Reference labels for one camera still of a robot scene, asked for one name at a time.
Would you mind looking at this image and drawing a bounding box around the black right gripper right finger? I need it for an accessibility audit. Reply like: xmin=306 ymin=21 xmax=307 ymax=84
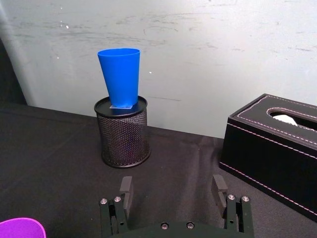
xmin=211 ymin=174 xmax=255 ymax=237

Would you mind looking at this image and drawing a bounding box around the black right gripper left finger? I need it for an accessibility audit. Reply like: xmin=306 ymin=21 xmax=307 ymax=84
xmin=99 ymin=176 xmax=134 ymax=238

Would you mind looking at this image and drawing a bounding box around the black leather tissue box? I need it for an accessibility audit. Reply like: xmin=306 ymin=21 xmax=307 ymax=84
xmin=218 ymin=93 xmax=317 ymax=223

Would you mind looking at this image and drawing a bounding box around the black mesh pen holder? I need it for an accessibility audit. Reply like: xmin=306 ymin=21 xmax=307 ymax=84
xmin=94 ymin=95 xmax=152 ymax=169

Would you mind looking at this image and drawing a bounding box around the black table cloth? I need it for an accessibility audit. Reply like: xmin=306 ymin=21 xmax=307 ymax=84
xmin=0 ymin=101 xmax=317 ymax=238

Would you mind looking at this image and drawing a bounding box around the purple plastic cup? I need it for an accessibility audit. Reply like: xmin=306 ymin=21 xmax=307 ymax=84
xmin=0 ymin=217 xmax=47 ymax=238

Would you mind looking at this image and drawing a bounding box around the white tissue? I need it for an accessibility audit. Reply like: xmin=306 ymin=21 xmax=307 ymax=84
xmin=272 ymin=113 xmax=298 ymax=127

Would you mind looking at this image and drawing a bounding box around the blue plastic cup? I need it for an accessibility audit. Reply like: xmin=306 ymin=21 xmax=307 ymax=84
xmin=97 ymin=48 xmax=141 ymax=108

